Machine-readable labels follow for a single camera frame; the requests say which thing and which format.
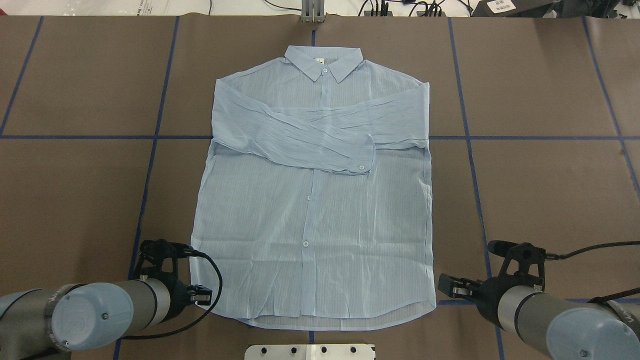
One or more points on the light blue button shirt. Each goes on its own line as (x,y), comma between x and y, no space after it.
(316,200)

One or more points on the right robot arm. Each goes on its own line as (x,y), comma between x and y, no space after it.
(555,327)

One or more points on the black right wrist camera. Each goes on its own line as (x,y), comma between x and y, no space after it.
(523,263)

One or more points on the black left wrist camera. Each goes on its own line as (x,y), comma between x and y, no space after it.
(158,260)

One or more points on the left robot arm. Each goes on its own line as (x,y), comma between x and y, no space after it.
(52,324)

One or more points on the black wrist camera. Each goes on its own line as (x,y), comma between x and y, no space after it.
(523,263)
(158,260)

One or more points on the aluminium frame post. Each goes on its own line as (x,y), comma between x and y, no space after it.
(313,11)

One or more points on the white perforated mounting plate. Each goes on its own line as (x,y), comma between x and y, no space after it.
(331,351)

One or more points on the black device with label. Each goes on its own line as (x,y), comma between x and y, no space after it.
(513,8)

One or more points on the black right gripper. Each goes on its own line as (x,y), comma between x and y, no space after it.
(487,295)

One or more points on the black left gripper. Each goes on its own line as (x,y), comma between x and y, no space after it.
(178,297)

